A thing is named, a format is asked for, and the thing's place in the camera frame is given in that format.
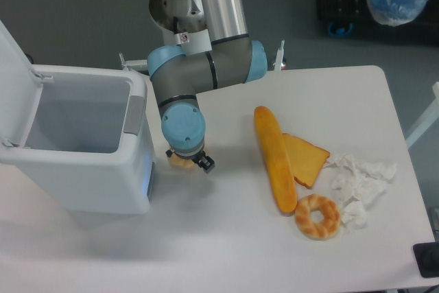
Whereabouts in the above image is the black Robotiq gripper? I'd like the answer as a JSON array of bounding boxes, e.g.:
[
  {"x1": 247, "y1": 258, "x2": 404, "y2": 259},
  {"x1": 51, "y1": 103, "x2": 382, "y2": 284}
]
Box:
[{"x1": 165, "y1": 146, "x2": 215, "y2": 174}]

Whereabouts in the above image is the round pale bread roll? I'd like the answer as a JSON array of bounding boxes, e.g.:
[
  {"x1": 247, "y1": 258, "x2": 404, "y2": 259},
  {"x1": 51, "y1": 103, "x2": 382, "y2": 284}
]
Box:
[{"x1": 167, "y1": 154, "x2": 195, "y2": 170}]

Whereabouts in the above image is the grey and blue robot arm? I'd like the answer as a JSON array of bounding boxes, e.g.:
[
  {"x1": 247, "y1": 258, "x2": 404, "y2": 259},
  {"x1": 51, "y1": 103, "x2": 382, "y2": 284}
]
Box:
[{"x1": 146, "y1": 0, "x2": 268, "y2": 172}]

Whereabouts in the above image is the long orange baguette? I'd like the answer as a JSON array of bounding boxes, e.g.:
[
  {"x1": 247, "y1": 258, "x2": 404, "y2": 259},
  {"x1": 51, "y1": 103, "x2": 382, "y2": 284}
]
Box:
[{"x1": 254, "y1": 106, "x2": 298, "y2": 215}]

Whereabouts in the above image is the orange toast slice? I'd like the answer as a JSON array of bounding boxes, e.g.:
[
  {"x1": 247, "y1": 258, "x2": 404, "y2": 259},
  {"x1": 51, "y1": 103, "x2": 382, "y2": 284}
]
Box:
[{"x1": 283, "y1": 133, "x2": 331, "y2": 189}]

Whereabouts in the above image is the white open trash bin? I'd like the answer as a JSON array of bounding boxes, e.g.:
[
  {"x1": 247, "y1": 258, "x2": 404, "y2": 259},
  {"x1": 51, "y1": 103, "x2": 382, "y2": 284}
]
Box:
[{"x1": 1, "y1": 27, "x2": 155, "y2": 214}]

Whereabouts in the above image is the crumpled white tissue paper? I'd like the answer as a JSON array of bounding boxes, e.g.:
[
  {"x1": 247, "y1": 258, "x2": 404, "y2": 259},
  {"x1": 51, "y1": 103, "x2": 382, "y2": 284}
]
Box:
[{"x1": 324, "y1": 154, "x2": 398, "y2": 232}]

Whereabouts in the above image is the black wheeled cart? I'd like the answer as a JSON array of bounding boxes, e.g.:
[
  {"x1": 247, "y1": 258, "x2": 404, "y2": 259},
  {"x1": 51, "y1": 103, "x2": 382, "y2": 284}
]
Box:
[{"x1": 316, "y1": 0, "x2": 438, "y2": 36}]

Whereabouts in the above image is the black device at table edge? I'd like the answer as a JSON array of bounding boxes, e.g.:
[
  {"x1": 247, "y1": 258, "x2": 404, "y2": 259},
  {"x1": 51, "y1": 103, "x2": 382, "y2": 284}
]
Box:
[{"x1": 413, "y1": 242, "x2": 438, "y2": 279}]

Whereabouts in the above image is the braided ring bread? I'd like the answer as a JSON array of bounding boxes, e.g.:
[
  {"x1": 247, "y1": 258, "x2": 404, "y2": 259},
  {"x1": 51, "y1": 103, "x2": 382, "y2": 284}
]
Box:
[{"x1": 294, "y1": 194, "x2": 341, "y2": 240}]

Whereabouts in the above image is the white frame at right edge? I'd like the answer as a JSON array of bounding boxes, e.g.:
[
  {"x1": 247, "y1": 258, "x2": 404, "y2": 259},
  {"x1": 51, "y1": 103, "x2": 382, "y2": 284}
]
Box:
[{"x1": 405, "y1": 82, "x2": 438, "y2": 149}]

